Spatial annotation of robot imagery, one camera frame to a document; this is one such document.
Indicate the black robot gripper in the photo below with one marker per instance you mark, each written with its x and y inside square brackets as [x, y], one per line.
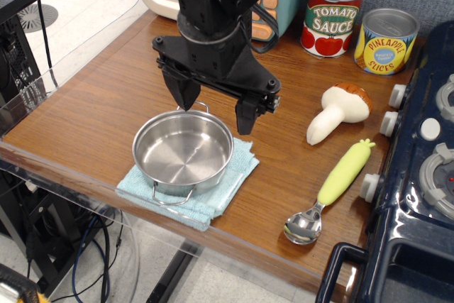
[220, 57]

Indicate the spoon with green handle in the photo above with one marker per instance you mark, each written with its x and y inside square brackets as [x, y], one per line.
[305, 227]

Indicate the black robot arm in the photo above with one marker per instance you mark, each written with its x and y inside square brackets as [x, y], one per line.
[265, 30]

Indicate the stainless steel pot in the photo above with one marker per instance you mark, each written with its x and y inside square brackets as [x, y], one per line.
[182, 153]

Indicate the light blue cloth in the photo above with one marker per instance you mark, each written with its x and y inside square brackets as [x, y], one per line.
[200, 209]

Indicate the toy mushroom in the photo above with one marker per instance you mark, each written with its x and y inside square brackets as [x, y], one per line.
[342, 103]

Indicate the tomato sauce can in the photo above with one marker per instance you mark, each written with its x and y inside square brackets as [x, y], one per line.
[328, 26]

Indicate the pineapple slices can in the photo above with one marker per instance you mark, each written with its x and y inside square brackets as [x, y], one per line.
[385, 41]

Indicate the clear acrylic table guard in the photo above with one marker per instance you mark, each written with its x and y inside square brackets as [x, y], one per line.
[80, 139]

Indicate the dark blue toy stove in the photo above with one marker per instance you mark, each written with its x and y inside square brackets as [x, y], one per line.
[408, 256]

